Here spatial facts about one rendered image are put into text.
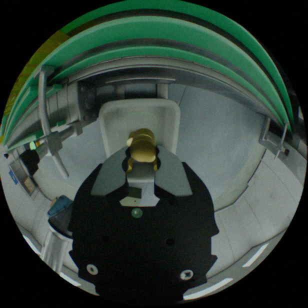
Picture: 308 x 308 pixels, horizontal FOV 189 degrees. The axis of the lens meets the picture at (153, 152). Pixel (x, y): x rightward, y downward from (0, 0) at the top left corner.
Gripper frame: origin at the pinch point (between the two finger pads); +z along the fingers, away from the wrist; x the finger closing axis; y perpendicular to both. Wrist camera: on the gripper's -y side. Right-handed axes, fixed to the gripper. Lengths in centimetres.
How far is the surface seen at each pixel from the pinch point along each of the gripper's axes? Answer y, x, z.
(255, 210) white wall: 254, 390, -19
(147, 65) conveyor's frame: -12.1, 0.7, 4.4
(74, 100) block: -8.3, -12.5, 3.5
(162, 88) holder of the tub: -9.8, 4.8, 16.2
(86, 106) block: -6.5, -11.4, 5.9
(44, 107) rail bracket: -8.0, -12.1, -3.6
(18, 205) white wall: 211, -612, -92
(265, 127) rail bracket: -6, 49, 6
